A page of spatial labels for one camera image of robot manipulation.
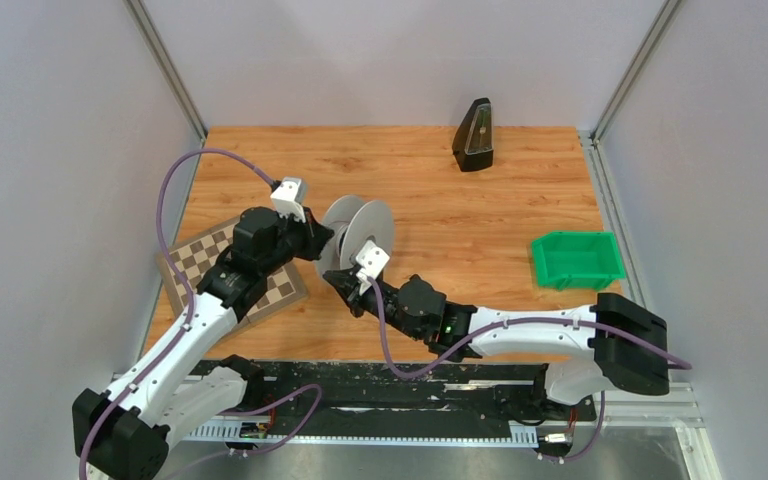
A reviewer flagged green plastic bin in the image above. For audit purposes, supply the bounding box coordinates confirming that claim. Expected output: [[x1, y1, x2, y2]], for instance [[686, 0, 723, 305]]
[[531, 231, 626, 291]]

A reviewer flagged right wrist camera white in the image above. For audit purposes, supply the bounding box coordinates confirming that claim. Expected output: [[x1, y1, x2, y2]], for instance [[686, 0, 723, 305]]
[[354, 240, 390, 280]]

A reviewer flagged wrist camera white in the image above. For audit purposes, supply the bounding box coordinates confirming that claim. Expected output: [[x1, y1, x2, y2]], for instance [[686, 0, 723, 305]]
[[354, 240, 390, 280], [270, 177, 307, 223]]

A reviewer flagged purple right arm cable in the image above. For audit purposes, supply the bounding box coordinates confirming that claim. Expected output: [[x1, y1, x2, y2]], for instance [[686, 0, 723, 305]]
[[365, 276, 693, 382]]

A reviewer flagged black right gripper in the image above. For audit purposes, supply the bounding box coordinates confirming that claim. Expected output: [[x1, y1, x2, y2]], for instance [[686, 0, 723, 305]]
[[326, 268, 423, 342]]

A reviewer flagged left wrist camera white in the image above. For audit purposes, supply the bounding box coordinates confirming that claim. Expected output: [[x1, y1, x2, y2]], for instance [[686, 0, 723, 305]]
[[270, 177, 307, 223]]

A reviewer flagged white plastic cable spool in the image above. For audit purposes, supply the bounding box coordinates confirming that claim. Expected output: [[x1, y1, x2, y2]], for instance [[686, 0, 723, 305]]
[[314, 195, 395, 278]]

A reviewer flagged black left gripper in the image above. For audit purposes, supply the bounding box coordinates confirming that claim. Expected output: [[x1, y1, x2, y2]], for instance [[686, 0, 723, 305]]
[[260, 204, 335, 276]]

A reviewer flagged black metronome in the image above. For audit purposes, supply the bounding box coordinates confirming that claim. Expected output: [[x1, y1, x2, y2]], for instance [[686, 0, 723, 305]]
[[452, 97, 494, 172]]

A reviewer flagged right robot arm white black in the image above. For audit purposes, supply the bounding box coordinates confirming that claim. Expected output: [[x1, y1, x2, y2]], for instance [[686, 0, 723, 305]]
[[323, 268, 679, 418]]

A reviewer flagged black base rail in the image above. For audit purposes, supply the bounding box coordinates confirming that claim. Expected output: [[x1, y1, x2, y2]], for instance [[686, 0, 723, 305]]
[[212, 361, 598, 446]]

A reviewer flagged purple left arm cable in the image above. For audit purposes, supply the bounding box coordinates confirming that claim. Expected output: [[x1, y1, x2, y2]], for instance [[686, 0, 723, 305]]
[[77, 148, 279, 480]]

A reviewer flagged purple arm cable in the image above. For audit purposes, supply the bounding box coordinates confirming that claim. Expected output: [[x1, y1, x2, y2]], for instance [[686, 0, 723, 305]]
[[365, 276, 693, 382], [77, 148, 279, 480]]

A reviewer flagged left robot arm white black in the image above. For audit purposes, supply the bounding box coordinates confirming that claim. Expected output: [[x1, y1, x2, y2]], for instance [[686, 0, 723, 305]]
[[72, 207, 334, 479]]

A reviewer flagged wooden chessboard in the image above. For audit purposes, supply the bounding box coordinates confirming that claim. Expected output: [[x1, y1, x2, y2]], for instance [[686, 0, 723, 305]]
[[155, 217, 308, 330]]

